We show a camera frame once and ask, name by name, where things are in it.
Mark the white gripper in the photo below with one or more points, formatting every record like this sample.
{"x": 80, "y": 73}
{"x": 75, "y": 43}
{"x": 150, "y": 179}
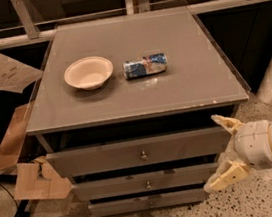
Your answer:
{"x": 253, "y": 144}

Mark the grey top drawer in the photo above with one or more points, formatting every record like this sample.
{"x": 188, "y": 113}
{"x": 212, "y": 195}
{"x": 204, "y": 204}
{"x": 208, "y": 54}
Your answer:
{"x": 129, "y": 154}

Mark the grey drawer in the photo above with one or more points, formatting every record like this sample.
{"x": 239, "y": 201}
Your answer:
{"x": 144, "y": 182}
{"x": 148, "y": 202}
{"x": 129, "y": 154}

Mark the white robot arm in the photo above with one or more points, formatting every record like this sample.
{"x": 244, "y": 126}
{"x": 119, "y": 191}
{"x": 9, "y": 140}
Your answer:
{"x": 264, "y": 94}

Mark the grey middle drawer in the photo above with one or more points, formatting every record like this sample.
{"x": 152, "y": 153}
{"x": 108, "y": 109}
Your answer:
{"x": 144, "y": 182}

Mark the grey drawer cabinet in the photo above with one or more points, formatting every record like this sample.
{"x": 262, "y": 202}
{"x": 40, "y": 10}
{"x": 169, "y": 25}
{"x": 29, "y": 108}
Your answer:
{"x": 197, "y": 84}

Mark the grey bottom drawer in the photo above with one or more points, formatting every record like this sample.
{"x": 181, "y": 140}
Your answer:
{"x": 148, "y": 202}

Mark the blue crushed drink can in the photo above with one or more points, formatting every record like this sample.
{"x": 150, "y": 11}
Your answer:
{"x": 145, "y": 65}

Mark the white paper bowl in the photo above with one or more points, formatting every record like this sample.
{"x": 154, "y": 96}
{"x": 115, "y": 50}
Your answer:
{"x": 88, "y": 73}

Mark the brown cardboard piece lower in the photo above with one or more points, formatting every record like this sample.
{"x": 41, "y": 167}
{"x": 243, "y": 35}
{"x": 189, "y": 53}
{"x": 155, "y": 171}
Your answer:
{"x": 38, "y": 180}

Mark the brown cardboard strip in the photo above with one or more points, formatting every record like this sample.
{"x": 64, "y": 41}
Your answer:
{"x": 14, "y": 139}

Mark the brown cardboard sheet upper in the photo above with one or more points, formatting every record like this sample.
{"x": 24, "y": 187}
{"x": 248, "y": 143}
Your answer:
{"x": 16, "y": 76}

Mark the metal railing frame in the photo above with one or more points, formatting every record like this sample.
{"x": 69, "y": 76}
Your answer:
{"x": 141, "y": 5}

